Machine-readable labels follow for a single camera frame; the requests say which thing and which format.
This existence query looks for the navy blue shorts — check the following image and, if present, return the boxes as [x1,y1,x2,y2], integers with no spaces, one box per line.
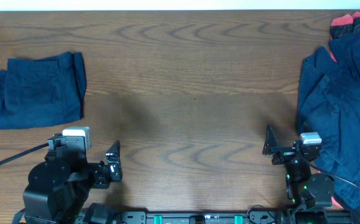
[0,52,87,129]

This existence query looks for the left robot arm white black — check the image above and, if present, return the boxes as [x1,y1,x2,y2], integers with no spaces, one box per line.
[13,134,122,224]

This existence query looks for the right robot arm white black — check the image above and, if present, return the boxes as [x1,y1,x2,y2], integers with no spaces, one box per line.
[262,125,335,224]

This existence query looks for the pile of navy clothes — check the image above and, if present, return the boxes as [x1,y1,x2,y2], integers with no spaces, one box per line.
[297,32,360,210]

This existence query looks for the black mounting rail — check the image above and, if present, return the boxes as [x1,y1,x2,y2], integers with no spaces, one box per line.
[80,203,351,224]

